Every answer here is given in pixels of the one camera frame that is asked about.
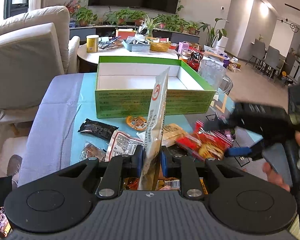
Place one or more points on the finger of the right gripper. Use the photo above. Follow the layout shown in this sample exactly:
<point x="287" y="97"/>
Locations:
<point x="221" y="124"/>
<point x="239" y="152"/>

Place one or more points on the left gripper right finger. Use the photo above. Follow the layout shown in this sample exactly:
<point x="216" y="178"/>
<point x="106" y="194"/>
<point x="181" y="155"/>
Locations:
<point x="181" y="166"/>

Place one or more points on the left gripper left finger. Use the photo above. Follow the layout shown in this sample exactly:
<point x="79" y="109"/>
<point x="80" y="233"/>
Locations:
<point x="113" y="173"/>

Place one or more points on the red snack bag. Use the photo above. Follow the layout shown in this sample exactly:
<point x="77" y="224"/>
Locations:
<point x="203" y="144"/>

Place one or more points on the white red snack packet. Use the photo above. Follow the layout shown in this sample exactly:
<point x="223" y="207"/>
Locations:
<point x="121" y="143"/>

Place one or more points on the long beige snack packet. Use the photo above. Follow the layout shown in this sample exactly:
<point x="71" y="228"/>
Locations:
<point x="156" y="116"/>

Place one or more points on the brown clear snack packet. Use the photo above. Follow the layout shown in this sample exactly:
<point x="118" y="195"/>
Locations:
<point x="90" y="151"/>

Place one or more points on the black snack packet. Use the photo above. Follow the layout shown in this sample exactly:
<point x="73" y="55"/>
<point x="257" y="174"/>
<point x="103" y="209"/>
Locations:
<point x="97" y="129"/>

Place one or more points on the yellow beige snack packet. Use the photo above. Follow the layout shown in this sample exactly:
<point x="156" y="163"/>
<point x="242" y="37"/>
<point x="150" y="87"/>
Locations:
<point x="163" y="135"/>

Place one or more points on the orange round snack packet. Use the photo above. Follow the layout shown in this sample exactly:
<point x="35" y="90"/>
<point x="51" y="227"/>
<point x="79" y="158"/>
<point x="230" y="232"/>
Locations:
<point x="137" y="123"/>

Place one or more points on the clear glass mug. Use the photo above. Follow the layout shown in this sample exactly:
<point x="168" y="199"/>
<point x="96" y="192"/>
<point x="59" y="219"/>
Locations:
<point x="214" y="73"/>

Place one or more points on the patterned blue table mat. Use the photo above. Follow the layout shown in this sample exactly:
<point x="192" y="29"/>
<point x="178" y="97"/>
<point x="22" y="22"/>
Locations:
<point x="54" y="142"/>

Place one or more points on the green cardboard box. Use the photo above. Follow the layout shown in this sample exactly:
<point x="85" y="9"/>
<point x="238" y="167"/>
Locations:
<point x="125" y="85"/>

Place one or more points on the woven yellow basket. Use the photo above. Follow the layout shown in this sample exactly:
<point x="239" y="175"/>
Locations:
<point x="159" y="46"/>

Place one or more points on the white round coffee table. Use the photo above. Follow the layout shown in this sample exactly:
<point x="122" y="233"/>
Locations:
<point x="88" y="62"/>

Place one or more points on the blue grey storage tray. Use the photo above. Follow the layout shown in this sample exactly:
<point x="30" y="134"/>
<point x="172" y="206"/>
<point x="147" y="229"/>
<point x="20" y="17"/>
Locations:
<point x="139" y="48"/>

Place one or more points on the yellow tin can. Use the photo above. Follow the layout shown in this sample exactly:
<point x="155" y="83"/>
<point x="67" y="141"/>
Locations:
<point x="92" y="43"/>

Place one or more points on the dark tv cabinet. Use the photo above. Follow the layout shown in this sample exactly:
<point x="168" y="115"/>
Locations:
<point x="110" y="31"/>

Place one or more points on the beige sofa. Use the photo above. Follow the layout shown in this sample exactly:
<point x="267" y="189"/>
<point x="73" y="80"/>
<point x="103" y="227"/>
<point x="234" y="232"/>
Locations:
<point x="34" y="48"/>

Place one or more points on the red flower decoration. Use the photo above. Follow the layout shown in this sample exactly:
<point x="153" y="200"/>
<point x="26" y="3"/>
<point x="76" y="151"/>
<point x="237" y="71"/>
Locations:
<point x="72" y="6"/>

